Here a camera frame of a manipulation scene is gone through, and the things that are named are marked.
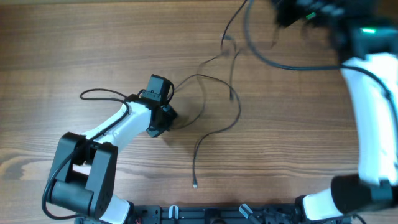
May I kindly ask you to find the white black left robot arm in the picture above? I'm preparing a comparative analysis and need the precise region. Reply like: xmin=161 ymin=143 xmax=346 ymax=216
xmin=41 ymin=75 xmax=177 ymax=223

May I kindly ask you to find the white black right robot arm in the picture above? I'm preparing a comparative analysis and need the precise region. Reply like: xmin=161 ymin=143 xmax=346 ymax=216
xmin=274 ymin=0 xmax=397 ymax=221

